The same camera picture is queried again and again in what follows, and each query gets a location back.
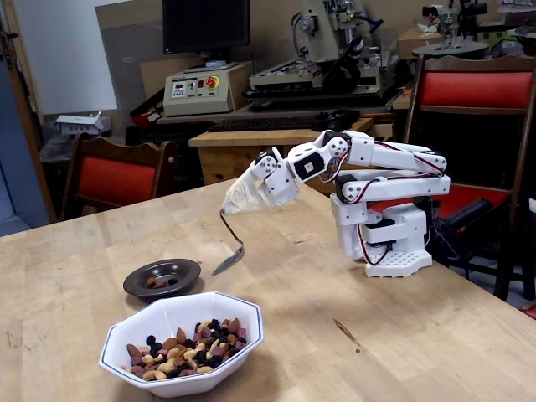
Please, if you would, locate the black and red tray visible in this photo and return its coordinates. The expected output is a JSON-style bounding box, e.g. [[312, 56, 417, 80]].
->
[[129, 90, 165, 126]]

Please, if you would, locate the brown cardboard box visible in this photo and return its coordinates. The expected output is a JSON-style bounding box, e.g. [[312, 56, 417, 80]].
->
[[396, 25, 445, 59]]

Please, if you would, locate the round black turntable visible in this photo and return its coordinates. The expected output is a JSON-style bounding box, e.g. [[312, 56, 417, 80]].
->
[[411, 39, 490, 58]]

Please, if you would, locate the tall wooden chair red padding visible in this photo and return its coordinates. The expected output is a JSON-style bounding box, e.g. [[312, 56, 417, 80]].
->
[[393, 53, 536, 302]]

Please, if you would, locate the thin dangling wire bundle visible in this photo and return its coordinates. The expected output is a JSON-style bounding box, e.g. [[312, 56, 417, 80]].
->
[[426, 215, 461, 260]]

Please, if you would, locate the wooden workbench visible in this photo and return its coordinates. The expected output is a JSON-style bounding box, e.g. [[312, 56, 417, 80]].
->
[[188, 116, 378, 188]]

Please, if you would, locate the black handheld device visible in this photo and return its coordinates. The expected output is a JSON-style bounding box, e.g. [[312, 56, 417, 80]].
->
[[313, 108, 361, 134]]

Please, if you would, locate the bent metal spoon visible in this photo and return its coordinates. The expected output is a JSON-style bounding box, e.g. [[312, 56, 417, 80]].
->
[[212, 209, 245, 276]]

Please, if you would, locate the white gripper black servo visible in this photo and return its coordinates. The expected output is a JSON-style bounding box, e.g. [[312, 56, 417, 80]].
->
[[250, 147, 301, 206]]

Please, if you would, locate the low wooden chair red padding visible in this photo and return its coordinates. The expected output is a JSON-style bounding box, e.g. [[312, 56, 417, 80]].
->
[[58, 131, 179, 223]]

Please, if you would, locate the black plastic crate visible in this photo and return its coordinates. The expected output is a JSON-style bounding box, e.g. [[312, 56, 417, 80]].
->
[[125, 123, 198, 147]]

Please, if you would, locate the white octagonal bowl blue rim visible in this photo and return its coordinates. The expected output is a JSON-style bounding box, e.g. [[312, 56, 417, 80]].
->
[[98, 291, 265, 398]]

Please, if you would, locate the white board panel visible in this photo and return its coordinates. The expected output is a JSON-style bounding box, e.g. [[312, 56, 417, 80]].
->
[[16, 0, 118, 115]]

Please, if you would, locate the black computer keyboard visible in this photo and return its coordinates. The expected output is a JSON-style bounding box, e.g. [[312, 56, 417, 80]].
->
[[208, 116, 326, 133]]

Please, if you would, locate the white robot arm with base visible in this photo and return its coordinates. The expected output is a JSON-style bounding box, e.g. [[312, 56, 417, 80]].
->
[[286, 130, 451, 279]]

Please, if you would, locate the beige control box red button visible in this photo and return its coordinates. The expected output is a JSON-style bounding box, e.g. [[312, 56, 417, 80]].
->
[[162, 62, 248, 117]]

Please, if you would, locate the green box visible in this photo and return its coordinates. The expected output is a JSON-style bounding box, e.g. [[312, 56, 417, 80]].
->
[[477, 24, 520, 54]]

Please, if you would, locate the small dark brown dish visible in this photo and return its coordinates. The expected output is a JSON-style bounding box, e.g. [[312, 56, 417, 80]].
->
[[122, 259, 203, 301]]

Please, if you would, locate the black cylinder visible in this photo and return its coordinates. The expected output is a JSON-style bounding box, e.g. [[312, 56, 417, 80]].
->
[[443, 198, 493, 234]]

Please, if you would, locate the clear plastic bag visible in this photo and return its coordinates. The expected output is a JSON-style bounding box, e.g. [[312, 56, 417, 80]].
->
[[39, 133, 79, 164]]

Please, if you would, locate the grey flat panel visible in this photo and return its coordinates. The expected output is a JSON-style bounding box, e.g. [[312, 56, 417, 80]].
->
[[102, 20, 165, 139]]

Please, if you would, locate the mixed nuts and dried fruit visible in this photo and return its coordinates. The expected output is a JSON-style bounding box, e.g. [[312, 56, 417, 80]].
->
[[120, 317, 249, 381]]

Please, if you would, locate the small metal mechanism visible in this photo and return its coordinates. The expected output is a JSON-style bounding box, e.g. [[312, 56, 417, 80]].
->
[[421, 3, 460, 45]]

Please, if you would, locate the beige masking tape wrap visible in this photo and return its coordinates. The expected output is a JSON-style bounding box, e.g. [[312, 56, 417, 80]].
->
[[220, 169, 269, 217]]

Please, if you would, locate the white model house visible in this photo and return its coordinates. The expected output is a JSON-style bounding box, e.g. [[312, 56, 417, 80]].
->
[[55, 111, 112, 137]]

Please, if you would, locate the beige benchtop milling machine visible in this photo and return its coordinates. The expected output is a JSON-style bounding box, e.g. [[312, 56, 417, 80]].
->
[[243, 0, 404, 112]]

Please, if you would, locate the black computer monitor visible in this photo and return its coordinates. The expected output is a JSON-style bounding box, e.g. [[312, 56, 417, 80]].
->
[[162, 0, 251, 62]]

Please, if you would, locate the dark metal door handle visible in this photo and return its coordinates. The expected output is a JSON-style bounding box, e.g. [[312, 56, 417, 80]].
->
[[0, 24, 20, 70]]

